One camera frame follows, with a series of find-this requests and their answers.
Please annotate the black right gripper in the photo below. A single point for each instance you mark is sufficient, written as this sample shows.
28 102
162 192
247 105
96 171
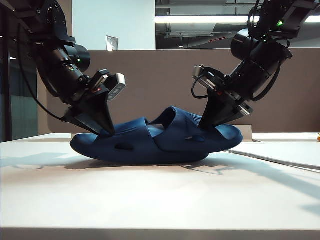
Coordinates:
225 90

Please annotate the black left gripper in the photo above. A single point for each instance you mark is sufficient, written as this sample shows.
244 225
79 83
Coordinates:
87 95

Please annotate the blue rubber slipper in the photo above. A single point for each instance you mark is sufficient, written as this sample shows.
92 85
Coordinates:
212 140
105 147

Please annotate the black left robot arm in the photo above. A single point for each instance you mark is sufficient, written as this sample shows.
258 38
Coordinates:
50 50

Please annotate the brown desk partition panel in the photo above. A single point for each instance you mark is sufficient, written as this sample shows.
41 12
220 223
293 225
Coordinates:
155 82

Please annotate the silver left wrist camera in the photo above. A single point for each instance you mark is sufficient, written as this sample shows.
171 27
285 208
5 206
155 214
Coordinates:
117 86

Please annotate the silver metal wall plate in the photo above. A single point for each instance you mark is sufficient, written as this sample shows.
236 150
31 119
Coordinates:
111 43

